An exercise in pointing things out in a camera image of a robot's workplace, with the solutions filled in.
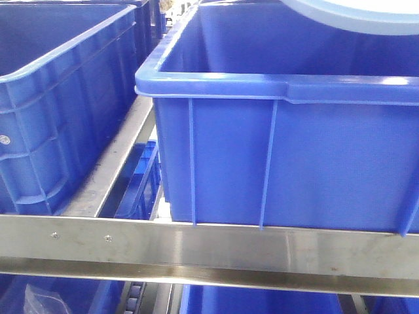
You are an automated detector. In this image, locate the light blue plate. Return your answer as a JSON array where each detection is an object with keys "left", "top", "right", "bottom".
[{"left": 283, "top": 1, "right": 418, "bottom": 36}]

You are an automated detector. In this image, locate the blue crate lower shelf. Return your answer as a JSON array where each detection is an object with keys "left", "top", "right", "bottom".
[{"left": 114, "top": 140, "right": 161, "bottom": 220}]

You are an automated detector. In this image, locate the large blue crate middle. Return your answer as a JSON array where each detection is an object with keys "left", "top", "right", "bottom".
[{"left": 135, "top": 1, "right": 418, "bottom": 235}]

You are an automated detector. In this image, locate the large blue crate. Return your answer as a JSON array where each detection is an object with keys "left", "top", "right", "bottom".
[
  {"left": 1, "top": 2, "right": 139, "bottom": 215},
  {"left": 135, "top": 1, "right": 418, "bottom": 235}
]

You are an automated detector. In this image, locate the large blue crate left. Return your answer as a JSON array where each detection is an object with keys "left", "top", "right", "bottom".
[{"left": 1, "top": 2, "right": 139, "bottom": 215}]

